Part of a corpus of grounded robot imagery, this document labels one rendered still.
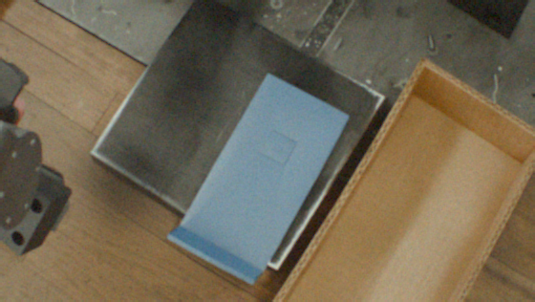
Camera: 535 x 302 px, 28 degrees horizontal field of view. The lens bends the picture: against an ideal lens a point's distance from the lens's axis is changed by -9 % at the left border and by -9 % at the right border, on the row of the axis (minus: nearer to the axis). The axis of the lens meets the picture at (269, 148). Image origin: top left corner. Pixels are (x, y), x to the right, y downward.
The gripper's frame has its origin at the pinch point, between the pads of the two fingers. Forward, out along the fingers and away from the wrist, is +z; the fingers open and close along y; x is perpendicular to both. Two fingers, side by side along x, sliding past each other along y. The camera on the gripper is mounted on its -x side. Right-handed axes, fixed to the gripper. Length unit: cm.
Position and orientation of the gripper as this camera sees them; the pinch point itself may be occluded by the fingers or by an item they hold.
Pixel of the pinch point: (13, 102)
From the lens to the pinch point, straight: 80.3
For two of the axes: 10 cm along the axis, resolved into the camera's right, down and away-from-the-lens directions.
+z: 2.5, -1.3, 9.6
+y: 5.6, -7.9, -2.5
